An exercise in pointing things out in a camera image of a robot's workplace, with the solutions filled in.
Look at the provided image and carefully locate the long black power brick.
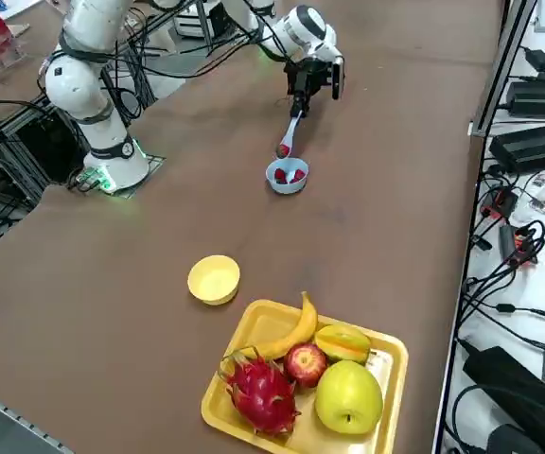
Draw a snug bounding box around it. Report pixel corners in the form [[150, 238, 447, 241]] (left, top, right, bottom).
[[507, 79, 545, 119]]

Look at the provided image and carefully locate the yellow plastic tray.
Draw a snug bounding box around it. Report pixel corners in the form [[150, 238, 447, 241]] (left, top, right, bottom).
[[200, 298, 410, 454]]

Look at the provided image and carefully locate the yellow banana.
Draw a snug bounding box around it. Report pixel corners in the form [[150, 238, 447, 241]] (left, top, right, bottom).
[[243, 290, 320, 360]]

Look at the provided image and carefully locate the ribbed black power brick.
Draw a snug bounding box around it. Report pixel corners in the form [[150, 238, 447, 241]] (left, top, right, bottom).
[[489, 121, 545, 175]]

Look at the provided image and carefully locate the red apple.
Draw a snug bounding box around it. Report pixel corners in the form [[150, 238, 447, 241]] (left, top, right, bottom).
[[284, 342, 329, 390]]

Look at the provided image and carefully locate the light blue plastic spoon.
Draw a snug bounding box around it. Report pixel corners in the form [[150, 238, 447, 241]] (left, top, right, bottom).
[[274, 115, 302, 160]]

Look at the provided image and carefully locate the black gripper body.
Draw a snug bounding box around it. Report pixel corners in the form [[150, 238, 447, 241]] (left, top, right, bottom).
[[284, 58, 334, 96]]

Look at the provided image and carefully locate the black orange adapter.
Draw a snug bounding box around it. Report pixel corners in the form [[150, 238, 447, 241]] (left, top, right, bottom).
[[498, 224, 539, 270]]

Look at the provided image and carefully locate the pink dragon fruit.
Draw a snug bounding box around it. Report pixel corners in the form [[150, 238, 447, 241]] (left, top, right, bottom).
[[219, 347, 302, 436]]

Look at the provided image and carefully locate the large black power brick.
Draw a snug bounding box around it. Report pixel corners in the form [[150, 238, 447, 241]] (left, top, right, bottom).
[[461, 346, 545, 454]]

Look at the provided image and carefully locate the black cable with inline box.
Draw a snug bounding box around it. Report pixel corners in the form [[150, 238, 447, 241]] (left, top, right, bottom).
[[461, 302, 545, 327]]

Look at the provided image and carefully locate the large yellow-green pear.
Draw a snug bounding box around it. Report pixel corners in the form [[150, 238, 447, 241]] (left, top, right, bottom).
[[314, 359, 384, 435]]

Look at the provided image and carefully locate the yellow bowl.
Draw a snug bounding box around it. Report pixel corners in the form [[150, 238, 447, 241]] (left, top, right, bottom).
[[186, 254, 241, 306]]

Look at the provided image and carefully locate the blue bowl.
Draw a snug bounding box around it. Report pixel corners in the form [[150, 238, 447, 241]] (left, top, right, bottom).
[[265, 158, 309, 195]]

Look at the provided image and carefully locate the red black electronic module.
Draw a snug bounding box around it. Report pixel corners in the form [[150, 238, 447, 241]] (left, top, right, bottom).
[[482, 185, 519, 219]]

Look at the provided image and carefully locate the black metal rack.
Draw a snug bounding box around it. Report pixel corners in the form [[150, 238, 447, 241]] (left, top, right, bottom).
[[0, 98, 89, 209]]

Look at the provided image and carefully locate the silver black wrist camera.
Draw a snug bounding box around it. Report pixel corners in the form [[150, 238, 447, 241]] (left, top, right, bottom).
[[330, 55, 347, 101]]

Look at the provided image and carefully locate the aluminium camera post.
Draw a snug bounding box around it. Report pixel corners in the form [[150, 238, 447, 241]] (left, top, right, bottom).
[[470, 0, 538, 138]]

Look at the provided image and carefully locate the white box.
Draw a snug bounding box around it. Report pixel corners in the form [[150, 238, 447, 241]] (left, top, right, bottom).
[[175, 0, 221, 39]]

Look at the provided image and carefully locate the small black power adapter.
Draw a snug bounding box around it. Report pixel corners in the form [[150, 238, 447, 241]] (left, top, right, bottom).
[[523, 46, 545, 73]]

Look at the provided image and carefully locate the yellow-green starfruit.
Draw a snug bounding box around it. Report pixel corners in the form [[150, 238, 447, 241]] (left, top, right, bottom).
[[313, 324, 377, 364]]

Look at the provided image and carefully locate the aluminium rail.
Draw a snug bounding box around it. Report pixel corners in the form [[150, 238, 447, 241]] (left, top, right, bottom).
[[0, 384, 73, 454]]

